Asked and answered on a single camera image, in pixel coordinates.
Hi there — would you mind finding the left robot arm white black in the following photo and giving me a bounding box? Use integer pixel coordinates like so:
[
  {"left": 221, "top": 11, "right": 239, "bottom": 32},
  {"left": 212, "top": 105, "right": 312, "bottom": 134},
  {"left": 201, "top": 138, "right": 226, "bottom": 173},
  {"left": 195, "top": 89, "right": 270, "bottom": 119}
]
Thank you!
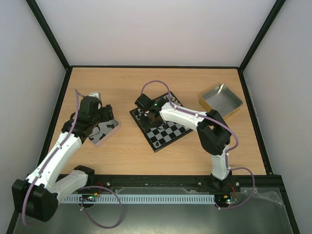
[{"left": 12, "top": 92, "right": 114, "bottom": 222}]

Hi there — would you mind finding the black grey chess board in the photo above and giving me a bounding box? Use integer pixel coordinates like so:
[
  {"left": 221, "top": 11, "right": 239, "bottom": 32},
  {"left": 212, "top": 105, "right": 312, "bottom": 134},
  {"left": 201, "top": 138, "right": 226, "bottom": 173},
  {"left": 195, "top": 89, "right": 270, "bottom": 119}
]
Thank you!
[{"left": 129, "top": 91, "right": 193, "bottom": 154}]

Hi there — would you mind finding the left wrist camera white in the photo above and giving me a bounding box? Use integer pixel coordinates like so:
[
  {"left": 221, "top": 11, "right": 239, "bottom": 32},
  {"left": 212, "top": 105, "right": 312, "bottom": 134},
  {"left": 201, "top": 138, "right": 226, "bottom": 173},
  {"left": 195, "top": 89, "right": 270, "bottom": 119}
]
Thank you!
[{"left": 88, "top": 92, "right": 101, "bottom": 100}]

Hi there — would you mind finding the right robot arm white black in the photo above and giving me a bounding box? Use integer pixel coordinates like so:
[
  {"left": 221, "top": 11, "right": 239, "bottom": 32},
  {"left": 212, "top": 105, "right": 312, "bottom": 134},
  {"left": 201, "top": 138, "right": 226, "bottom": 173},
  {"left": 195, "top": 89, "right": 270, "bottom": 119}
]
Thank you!
[{"left": 135, "top": 94, "right": 232, "bottom": 191}]

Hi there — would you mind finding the pink tin with black pieces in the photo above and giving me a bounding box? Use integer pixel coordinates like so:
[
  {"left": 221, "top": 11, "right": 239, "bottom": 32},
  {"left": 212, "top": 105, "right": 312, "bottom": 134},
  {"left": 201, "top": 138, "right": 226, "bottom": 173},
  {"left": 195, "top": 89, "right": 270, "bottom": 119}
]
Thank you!
[{"left": 88, "top": 118, "right": 120, "bottom": 148}]

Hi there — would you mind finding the black aluminium frame rail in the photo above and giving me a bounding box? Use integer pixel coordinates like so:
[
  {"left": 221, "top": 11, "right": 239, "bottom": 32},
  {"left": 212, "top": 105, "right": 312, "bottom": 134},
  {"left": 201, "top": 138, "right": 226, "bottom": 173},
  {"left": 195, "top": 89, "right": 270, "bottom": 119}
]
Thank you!
[{"left": 58, "top": 173, "right": 283, "bottom": 193}]

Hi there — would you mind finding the light blue cable duct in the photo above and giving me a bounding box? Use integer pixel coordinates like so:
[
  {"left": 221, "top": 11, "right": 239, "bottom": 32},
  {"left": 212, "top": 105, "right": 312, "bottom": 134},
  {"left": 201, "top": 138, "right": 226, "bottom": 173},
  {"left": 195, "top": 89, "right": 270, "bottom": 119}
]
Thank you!
[{"left": 62, "top": 194, "right": 215, "bottom": 204}]

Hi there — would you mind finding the yellow empty tin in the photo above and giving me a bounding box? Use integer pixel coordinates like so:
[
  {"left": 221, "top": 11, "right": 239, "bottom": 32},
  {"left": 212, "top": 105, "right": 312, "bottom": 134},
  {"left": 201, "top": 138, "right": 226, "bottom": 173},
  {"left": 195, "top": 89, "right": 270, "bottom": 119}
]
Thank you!
[{"left": 199, "top": 83, "right": 243, "bottom": 119}]

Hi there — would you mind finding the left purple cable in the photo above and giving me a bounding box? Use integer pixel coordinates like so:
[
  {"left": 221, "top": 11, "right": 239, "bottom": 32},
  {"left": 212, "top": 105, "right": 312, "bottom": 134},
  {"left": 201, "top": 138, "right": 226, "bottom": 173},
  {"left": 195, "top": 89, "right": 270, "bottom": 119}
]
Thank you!
[{"left": 21, "top": 89, "right": 122, "bottom": 229}]

